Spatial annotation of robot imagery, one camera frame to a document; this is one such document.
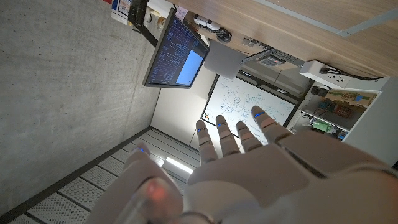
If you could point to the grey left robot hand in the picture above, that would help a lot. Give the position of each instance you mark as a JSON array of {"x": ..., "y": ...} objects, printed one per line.
[{"x": 255, "y": 180}]

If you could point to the ceiling light strip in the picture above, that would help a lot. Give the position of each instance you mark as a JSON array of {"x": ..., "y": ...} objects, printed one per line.
[{"x": 178, "y": 165}]

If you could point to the whiteboard with drawings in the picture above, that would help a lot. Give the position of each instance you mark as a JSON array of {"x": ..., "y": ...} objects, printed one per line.
[{"x": 236, "y": 99}]

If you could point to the grey office chair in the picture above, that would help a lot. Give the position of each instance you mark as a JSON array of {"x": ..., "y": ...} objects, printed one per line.
[{"x": 224, "y": 60}]

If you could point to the dark laptop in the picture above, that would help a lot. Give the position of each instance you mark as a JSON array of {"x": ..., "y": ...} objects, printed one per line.
[{"x": 273, "y": 57}]

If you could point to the cardboard box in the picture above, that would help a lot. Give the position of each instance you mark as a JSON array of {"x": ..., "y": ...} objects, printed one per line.
[{"x": 351, "y": 97}]

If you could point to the white shelf cabinet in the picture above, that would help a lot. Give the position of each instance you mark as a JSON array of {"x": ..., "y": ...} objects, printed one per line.
[{"x": 370, "y": 124}]

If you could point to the white power strip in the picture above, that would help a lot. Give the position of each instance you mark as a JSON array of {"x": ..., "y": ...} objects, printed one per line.
[{"x": 326, "y": 73}]

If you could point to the computer monitor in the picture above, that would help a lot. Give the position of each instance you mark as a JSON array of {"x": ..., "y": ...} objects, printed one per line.
[{"x": 174, "y": 56}]

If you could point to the white game controller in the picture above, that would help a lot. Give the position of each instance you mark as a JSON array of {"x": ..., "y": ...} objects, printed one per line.
[{"x": 206, "y": 22}]

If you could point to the pink sticky note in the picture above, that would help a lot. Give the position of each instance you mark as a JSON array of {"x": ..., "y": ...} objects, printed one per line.
[{"x": 181, "y": 12}]

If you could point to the white wipes canister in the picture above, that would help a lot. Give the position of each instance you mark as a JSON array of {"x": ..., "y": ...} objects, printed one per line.
[{"x": 120, "y": 9}]

